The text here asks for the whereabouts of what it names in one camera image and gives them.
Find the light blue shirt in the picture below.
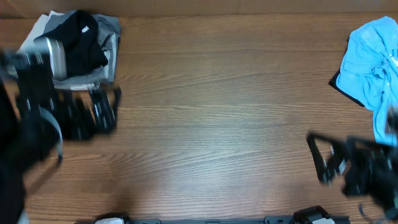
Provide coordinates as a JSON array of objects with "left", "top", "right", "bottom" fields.
[{"left": 336, "top": 16, "right": 397, "bottom": 146}]

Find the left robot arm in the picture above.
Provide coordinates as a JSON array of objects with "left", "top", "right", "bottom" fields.
[{"left": 1, "top": 51, "right": 121, "bottom": 223}]

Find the black polo shirt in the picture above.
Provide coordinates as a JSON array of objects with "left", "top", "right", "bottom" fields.
[{"left": 42, "top": 10, "right": 108, "bottom": 78}]

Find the grey folded garment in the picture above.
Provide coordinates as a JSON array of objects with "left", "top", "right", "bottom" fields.
[{"left": 55, "top": 14, "right": 121, "bottom": 90}]

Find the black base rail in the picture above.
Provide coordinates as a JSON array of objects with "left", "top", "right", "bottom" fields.
[{"left": 76, "top": 214, "right": 294, "bottom": 224}]

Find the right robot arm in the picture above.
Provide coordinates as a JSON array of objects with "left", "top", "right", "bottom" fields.
[{"left": 307, "top": 133, "right": 397, "bottom": 223}]

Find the white folded garment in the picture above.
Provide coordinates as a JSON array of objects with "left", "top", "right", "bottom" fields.
[{"left": 19, "top": 11, "right": 108, "bottom": 90}]

